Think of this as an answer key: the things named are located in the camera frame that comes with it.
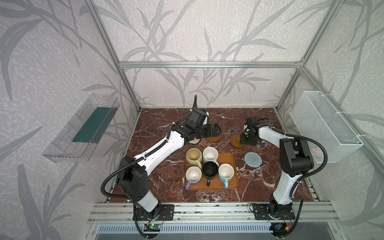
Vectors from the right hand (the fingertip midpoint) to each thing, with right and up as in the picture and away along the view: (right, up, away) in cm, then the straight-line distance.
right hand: (243, 137), depth 100 cm
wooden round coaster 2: (-6, -3, +1) cm, 6 cm away
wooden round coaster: (-21, -2, +2) cm, 21 cm away
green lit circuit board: (-52, -40, -29) cm, 72 cm away
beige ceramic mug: (-33, -11, -8) cm, 36 cm away
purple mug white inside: (-34, -20, -16) cm, 42 cm away
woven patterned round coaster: (-33, -3, +1) cm, 33 cm away
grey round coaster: (+3, -13, -9) cm, 16 cm away
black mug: (-24, -18, -14) cm, 33 cm away
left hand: (-20, +7, -21) cm, 30 cm away
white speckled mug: (-23, -10, -8) cm, 26 cm away
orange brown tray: (-20, -24, -18) cm, 36 cm away
